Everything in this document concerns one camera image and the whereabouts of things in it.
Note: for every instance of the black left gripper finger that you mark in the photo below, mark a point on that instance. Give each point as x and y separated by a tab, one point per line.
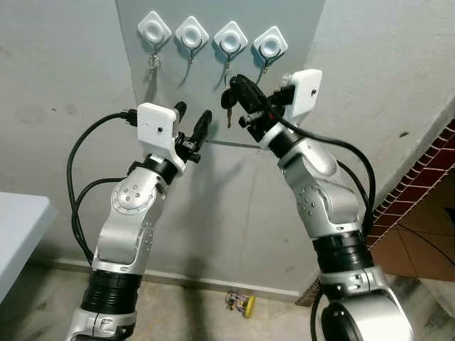
202	128
180	111

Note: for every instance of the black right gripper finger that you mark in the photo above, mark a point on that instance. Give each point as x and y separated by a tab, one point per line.
242	96
256	94

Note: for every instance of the black headed keys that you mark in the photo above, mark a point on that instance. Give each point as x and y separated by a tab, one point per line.
227	101

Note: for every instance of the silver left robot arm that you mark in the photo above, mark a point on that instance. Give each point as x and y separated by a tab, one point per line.
131	227

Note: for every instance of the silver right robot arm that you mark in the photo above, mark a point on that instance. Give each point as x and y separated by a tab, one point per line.
327	192

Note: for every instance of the red brick tile trim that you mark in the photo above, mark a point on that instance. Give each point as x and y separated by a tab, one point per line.
412	177

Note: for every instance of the small yellow floor item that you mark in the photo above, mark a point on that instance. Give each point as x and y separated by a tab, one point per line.
249	307

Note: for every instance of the white table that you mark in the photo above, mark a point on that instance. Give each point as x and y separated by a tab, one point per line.
21	227

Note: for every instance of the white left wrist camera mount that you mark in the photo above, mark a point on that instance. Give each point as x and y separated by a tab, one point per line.
156	128

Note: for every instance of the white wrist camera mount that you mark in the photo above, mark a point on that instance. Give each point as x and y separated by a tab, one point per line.
156	128
306	92

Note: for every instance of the grey glass wall panel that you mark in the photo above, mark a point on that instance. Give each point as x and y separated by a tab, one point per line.
206	82

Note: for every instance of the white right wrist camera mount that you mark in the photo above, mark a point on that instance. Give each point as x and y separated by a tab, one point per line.
306	92

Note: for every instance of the white adhesive wall hook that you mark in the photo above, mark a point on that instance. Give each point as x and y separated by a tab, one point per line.
154	28
192	33
271	43
231	38

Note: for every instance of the pale wall baseboard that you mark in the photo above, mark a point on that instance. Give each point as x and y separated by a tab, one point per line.
213	285

